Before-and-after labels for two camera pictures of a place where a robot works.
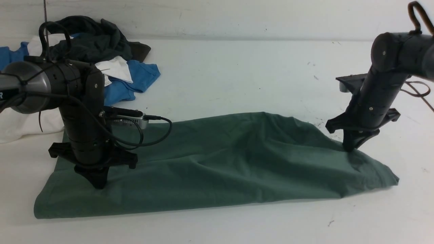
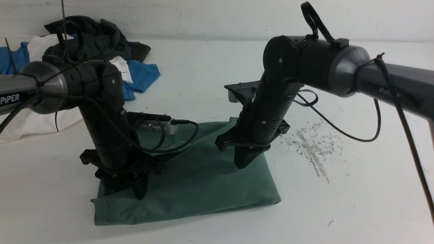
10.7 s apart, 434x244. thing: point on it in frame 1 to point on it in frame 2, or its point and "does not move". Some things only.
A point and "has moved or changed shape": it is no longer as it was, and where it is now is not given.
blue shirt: x=141 y=75 does not move
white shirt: x=14 y=126 does not move
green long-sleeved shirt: x=253 y=156 has moved or changed shape
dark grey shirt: x=94 y=41 does not move
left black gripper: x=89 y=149 to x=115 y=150
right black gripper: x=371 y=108 to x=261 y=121
